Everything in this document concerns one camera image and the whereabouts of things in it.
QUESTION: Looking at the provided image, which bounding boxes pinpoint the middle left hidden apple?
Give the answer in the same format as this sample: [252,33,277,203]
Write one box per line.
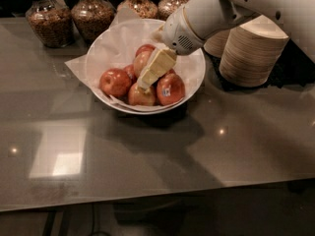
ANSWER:
[123,64,137,83]

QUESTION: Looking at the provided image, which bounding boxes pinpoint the stack paper bowls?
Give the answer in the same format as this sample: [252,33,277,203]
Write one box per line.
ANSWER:
[204,29,229,58]
[219,16,289,88]

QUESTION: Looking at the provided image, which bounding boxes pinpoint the hidden apple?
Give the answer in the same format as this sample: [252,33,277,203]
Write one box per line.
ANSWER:
[123,64,137,83]
[165,69,176,76]

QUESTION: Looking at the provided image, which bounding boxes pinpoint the white paper liner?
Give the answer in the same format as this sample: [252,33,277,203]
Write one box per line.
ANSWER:
[64,7,202,112]

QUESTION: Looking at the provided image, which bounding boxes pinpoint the back stack paper bowls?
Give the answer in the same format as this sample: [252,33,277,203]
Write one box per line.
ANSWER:
[204,29,229,58]

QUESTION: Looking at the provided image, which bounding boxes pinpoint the white bowl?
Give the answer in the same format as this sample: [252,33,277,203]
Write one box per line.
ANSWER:
[84,18,207,116]

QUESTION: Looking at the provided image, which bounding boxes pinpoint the middle right hidden apple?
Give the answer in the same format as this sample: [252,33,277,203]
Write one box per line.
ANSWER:
[165,69,176,76]

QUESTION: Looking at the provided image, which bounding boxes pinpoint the front yellowish red apple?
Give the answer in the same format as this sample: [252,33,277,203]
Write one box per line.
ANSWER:
[128,83,157,106]

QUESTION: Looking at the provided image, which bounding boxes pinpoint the front stack paper bowls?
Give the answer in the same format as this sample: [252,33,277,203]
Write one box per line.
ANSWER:
[219,16,289,88]

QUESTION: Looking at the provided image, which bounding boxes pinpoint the right apple with sticker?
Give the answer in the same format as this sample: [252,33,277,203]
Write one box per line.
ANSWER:
[157,73,185,105]

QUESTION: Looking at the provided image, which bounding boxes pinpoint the cereal jar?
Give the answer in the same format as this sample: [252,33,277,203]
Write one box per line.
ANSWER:
[26,0,74,48]
[117,0,158,19]
[157,0,189,21]
[71,0,115,44]

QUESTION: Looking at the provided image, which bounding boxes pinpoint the black mat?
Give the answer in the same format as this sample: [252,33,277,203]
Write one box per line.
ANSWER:
[207,40,315,91]

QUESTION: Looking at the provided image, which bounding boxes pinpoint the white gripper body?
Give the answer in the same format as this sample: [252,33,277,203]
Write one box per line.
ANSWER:
[161,4,205,56]

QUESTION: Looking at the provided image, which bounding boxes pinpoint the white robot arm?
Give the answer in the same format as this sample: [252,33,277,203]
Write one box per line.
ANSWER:
[153,0,315,88]

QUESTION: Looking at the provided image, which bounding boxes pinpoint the far left cereal jar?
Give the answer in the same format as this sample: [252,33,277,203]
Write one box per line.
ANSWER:
[26,0,74,48]

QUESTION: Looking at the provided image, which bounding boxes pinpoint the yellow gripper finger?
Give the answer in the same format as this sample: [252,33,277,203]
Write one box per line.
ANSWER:
[137,48,177,89]
[150,26,163,43]

